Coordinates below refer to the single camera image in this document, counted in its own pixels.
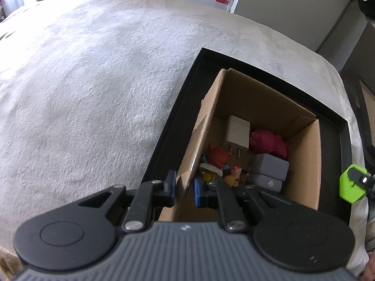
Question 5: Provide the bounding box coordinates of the tan fleece cloth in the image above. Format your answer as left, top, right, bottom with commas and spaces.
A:
0, 245, 24, 281

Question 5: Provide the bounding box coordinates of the pale grey fleece blanket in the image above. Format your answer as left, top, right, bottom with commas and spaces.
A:
0, 0, 370, 278

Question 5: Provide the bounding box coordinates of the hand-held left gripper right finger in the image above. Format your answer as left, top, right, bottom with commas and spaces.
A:
194, 178, 295, 233

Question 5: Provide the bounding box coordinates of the large grey box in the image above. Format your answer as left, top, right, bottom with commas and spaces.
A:
250, 153, 290, 181

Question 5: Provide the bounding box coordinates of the crimson toy figure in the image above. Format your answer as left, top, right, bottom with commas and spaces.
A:
249, 128, 288, 160

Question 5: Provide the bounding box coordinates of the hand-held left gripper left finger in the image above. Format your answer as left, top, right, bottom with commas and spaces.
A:
78, 170, 178, 233

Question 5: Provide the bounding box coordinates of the red round toy figure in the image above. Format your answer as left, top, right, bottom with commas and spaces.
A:
207, 144, 234, 168

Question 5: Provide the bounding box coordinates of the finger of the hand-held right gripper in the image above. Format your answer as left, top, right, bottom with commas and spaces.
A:
349, 172, 375, 196

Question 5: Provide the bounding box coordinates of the black shallow tray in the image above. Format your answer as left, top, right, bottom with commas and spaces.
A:
142, 47, 352, 226

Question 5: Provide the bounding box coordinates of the small red blue figurine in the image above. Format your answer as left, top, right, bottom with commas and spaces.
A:
225, 164, 244, 177

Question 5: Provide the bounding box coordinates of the small grey box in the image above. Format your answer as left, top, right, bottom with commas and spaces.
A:
247, 173, 283, 193

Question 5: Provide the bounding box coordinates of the orange toy figure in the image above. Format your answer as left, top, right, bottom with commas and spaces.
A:
223, 174, 240, 187

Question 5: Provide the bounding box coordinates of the brown cardboard box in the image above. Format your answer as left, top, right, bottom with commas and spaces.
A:
158, 68, 322, 223

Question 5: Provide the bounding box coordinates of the white plug charger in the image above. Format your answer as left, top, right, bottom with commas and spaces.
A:
222, 115, 251, 159

